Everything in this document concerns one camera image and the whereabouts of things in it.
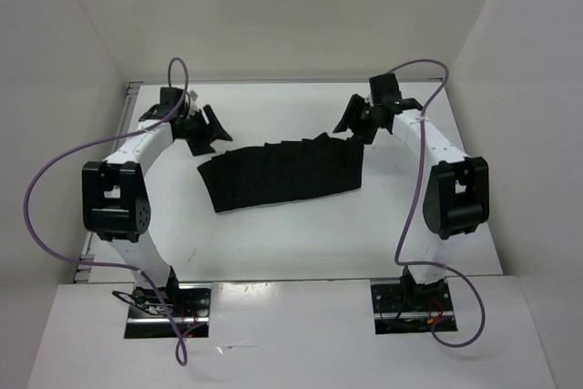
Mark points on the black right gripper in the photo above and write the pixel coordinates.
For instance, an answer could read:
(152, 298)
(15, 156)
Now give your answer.
(355, 106)

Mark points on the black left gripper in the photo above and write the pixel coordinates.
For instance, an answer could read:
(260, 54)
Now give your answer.
(200, 146)

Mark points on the black skirt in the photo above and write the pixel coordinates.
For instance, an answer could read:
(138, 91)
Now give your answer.
(283, 172)

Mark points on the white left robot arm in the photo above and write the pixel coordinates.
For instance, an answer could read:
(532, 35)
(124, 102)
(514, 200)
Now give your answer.
(115, 201)

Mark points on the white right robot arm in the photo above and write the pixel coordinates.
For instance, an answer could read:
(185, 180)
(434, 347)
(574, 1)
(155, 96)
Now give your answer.
(451, 188)

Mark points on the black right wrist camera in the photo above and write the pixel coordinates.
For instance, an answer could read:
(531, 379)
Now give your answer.
(384, 89)

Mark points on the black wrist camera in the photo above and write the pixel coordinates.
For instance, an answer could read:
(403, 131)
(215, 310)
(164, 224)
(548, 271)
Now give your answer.
(173, 99)
(384, 89)

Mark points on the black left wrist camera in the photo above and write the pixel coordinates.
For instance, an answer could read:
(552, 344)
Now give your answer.
(173, 99)

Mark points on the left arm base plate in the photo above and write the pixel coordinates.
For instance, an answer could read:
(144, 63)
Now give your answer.
(147, 320)

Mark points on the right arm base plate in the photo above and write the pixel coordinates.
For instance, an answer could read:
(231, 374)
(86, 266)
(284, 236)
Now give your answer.
(395, 313)

